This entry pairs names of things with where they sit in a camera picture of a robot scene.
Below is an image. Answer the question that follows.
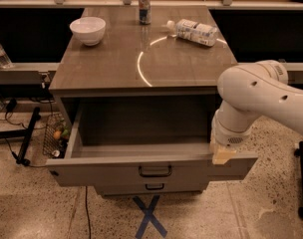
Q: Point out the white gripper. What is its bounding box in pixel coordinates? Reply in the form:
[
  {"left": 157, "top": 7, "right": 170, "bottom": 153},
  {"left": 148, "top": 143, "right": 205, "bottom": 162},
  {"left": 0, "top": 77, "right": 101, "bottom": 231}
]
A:
[{"left": 209, "top": 101, "right": 255, "bottom": 165}]

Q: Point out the grey top drawer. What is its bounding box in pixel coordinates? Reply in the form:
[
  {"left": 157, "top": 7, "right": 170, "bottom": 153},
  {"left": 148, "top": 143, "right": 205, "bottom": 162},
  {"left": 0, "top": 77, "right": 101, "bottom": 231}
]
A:
[{"left": 47, "top": 96, "right": 257, "bottom": 186}]

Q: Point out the grey drawer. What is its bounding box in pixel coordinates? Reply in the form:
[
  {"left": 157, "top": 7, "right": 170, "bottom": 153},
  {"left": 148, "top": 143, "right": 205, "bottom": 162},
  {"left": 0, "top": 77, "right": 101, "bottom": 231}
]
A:
[
  {"left": 47, "top": 96, "right": 257, "bottom": 186},
  {"left": 94, "top": 182, "right": 208, "bottom": 197}
]

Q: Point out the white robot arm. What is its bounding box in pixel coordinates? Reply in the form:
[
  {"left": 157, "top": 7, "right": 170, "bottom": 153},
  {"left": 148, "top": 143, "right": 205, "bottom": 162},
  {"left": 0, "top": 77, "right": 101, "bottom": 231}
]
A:
[{"left": 210, "top": 60, "right": 303, "bottom": 164}]

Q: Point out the grey drawer cabinet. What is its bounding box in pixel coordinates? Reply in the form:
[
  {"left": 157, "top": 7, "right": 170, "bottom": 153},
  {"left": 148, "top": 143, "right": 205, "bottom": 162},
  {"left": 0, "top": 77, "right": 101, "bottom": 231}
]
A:
[{"left": 48, "top": 5, "right": 239, "bottom": 197}]

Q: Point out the grey bottom drawer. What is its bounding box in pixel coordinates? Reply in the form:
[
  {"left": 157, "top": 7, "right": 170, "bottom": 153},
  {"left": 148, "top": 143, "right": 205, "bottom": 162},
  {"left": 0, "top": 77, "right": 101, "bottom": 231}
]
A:
[{"left": 94, "top": 182, "right": 208, "bottom": 197}]

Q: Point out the blue tape cross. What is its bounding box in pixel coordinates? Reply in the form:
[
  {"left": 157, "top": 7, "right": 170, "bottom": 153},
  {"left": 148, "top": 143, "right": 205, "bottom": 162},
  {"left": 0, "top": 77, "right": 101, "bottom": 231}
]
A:
[{"left": 133, "top": 195, "right": 167, "bottom": 239}]

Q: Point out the clear plastic water bottle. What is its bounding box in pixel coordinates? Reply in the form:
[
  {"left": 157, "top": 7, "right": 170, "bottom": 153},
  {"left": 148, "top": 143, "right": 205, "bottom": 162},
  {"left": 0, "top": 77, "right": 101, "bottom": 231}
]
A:
[{"left": 164, "top": 19, "right": 218, "bottom": 47}]

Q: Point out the energy drink can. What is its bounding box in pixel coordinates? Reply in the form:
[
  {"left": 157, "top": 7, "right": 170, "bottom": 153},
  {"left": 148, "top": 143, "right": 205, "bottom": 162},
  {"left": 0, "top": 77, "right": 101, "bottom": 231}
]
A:
[{"left": 139, "top": 0, "right": 152, "bottom": 25}]

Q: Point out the white bowl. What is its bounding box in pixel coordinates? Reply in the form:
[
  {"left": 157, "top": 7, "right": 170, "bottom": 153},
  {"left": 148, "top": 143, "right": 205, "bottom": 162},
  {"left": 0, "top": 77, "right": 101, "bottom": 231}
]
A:
[{"left": 70, "top": 17, "right": 106, "bottom": 46}]

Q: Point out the black stand foot left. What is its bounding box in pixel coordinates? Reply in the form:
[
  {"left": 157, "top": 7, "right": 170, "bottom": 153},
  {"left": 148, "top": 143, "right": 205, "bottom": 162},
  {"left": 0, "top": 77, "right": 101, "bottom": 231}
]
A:
[{"left": 0, "top": 108, "right": 41, "bottom": 166}]

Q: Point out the small bottle at left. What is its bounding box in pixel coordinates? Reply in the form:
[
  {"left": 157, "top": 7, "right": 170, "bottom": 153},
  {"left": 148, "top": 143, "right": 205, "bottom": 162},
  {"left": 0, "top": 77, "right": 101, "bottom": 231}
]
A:
[{"left": 0, "top": 44, "right": 13, "bottom": 69}]

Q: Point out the wire basket with items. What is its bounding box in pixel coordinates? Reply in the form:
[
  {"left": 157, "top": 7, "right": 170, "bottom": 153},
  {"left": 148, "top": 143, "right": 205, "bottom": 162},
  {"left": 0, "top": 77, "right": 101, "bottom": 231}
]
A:
[{"left": 43, "top": 114, "right": 70, "bottom": 159}]

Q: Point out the black floor cable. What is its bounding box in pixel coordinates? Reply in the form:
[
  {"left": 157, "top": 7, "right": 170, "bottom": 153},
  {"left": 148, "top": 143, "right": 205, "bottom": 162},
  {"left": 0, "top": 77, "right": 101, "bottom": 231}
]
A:
[{"left": 0, "top": 97, "right": 92, "bottom": 239}]

